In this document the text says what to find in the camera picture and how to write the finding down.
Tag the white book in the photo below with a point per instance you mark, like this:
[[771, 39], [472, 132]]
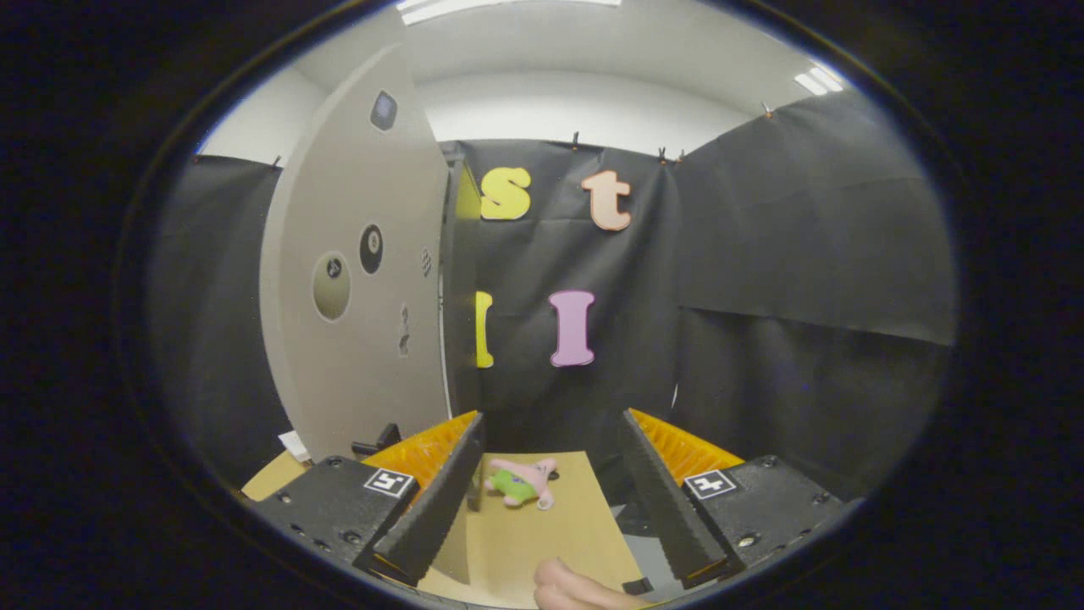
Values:
[[295, 445]]

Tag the small black box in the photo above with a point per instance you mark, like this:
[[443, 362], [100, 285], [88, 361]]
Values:
[[637, 585]]

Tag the pink and green plush toy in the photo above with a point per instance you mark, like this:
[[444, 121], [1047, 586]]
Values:
[[518, 483]]

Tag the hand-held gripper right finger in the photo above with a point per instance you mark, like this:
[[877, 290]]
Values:
[[669, 508]]

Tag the long ceiling light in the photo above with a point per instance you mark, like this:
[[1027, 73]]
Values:
[[508, 7]]

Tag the small ceiling light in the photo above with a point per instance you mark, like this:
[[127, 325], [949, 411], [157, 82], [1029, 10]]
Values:
[[819, 80]]

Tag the grey shoe cabinet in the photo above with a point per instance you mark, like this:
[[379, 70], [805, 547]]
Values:
[[461, 271]]

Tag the grey shoe cabinet door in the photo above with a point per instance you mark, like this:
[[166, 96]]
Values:
[[356, 356]]

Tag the row of black cloth clips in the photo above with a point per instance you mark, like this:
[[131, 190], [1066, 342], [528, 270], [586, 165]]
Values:
[[576, 140]]

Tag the black backdrop cloth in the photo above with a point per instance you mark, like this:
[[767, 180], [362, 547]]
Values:
[[804, 254]]

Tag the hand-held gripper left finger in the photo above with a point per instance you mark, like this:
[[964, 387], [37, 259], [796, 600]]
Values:
[[440, 508]]

